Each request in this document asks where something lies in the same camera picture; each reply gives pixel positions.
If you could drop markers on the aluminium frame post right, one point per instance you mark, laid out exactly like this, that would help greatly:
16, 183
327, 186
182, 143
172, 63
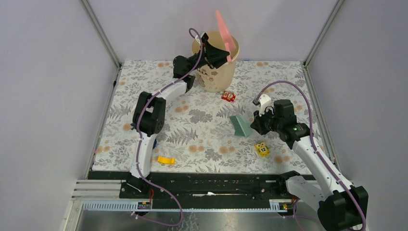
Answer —
337, 7

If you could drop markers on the floral table mat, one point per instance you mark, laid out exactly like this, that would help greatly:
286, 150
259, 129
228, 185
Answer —
197, 130

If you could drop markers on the aluminium frame post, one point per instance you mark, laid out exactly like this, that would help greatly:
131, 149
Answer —
337, 7
100, 32

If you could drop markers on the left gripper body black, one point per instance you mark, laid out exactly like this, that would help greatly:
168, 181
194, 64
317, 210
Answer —
203, 56

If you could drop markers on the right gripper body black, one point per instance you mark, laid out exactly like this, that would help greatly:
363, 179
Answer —
267, 122

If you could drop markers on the green hand brush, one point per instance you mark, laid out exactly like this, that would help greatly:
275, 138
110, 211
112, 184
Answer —
241, 127

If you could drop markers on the cream plastic bucket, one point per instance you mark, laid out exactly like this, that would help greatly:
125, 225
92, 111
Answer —
218, 79

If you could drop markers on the red yellow candy wrapper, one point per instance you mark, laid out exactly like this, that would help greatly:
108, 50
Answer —
228, 96

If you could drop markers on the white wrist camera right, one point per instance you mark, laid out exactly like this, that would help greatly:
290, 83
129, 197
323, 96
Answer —
265, 103

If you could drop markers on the aluminium frame post left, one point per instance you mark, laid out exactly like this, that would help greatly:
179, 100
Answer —
100, 32

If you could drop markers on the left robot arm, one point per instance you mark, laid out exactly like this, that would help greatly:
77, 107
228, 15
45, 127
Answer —
150, 110

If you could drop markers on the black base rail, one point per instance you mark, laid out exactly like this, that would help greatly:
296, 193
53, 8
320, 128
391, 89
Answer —
200, 190

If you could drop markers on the yellow owl block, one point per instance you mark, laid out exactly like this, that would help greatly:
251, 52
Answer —
262, 149

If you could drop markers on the pink dustpan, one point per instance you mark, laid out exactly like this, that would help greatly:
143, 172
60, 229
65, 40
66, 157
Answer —
224, 33

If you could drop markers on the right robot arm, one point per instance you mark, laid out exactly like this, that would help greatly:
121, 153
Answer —
338, 203

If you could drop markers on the yellow owl paper scrap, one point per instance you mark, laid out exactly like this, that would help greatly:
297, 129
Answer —
165, 160

